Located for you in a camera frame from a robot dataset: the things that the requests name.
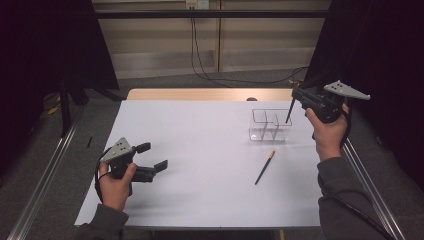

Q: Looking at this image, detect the left hand-held gripper cable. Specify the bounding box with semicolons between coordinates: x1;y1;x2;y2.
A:
94;147;113;205

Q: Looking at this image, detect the hand-held gripper cable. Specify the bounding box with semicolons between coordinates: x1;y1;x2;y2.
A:
94;147;113;205
319;109;397;240

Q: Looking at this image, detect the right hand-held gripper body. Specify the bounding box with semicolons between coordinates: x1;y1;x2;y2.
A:
299;79;371;124

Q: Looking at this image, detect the black wall cable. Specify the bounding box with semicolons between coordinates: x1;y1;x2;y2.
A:
190;17;233;89
192;17;309;85

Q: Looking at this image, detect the person's left hand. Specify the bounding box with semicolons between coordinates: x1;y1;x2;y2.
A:
98;162;138;212

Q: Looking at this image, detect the white table board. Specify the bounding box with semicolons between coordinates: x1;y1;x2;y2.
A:
74;99;324;230

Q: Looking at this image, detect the black horizontal frame bar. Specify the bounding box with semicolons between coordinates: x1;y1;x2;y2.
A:
94;9;331;20

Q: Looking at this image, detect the black pencil with orange end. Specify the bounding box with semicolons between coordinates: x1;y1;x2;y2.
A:
285;98;297;125
254;150;277;186

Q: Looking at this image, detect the clear acrylic organizer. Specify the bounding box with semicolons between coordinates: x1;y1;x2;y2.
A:
248;108;294;142

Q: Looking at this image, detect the black curtain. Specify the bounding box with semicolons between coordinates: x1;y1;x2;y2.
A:
303;0;424;193
0;0;120;179

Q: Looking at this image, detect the aluminium floor rail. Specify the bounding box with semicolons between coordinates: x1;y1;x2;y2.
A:
6;105;88;240
341;138;407;240

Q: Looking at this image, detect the wooden table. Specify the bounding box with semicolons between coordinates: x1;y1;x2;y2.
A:
126;88;295;102

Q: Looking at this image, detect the black stand post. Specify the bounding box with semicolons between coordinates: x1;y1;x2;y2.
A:
59;78;73;138

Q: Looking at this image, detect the person's right hand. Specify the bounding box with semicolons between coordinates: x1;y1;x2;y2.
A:
305;103;350;163

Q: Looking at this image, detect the right hand-held gripper cable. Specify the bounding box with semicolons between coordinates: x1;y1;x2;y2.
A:
319;109;397;240

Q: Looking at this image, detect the white wall outlet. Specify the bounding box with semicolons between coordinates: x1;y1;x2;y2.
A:
185;0;210;10

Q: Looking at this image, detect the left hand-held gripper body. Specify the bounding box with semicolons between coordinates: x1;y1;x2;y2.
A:
99;137;157;184

